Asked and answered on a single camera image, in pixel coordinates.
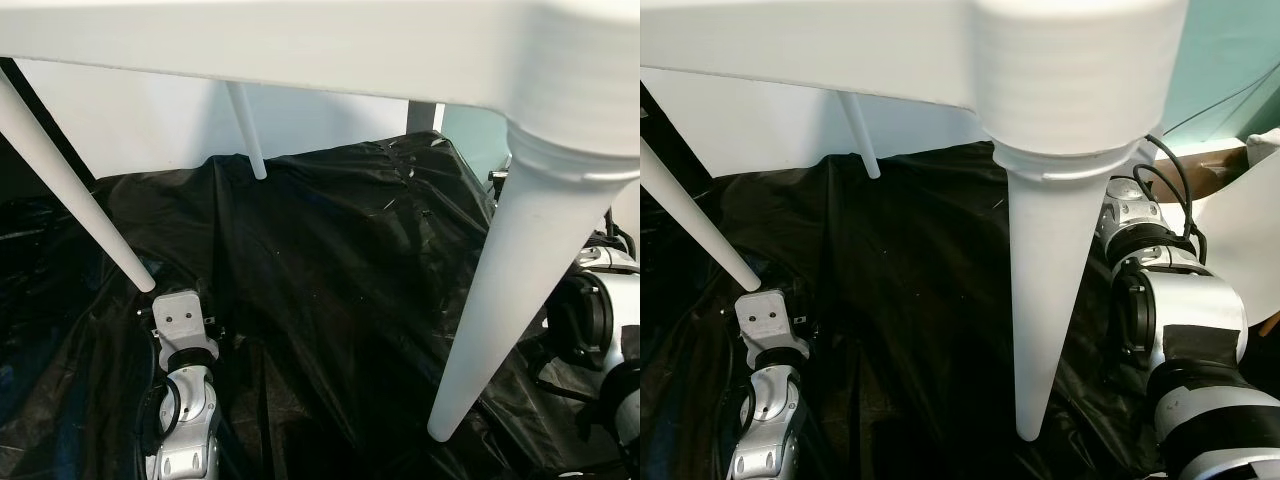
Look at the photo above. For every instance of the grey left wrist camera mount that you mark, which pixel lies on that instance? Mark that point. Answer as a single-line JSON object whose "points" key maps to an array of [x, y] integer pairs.
{"points": [[763, 318], [178, 318]]}

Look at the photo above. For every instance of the black plastic sheet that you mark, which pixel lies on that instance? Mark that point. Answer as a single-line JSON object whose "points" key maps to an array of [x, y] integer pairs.
{"points": [[900, 300], [330, 300]]}

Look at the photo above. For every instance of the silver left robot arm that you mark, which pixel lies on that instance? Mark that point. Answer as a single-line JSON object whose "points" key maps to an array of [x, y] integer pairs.
{"points": [[185, 420], [770, 420]]}

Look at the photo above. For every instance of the white plastic table top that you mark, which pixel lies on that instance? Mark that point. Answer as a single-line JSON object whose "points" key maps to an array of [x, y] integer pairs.
{"points": [[800, 45], [300, 45]]}

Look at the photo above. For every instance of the large white board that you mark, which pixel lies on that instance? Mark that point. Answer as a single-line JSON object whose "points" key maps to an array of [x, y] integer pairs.
{"points": [[150, 125], [770, 130]]}

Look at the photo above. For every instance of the white tapered plastic table leg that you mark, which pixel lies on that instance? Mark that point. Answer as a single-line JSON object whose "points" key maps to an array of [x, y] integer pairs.
{"points": [[1055, 280], [520, 270], [70, 180], [250, 130], [700, 225], [862, 135]]}

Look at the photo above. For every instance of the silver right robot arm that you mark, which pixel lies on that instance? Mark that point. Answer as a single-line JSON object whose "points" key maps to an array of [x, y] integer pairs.
{"points": [[1190, 330], [600, 320]]}

